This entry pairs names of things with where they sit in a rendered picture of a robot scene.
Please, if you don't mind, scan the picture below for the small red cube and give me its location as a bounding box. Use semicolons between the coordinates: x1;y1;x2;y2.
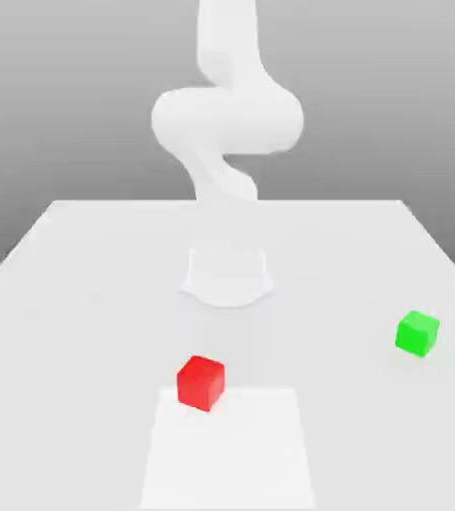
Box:
176;354;227;413

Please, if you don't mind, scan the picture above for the small green cube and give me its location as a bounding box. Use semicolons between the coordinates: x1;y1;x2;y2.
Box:
394;309;441;358

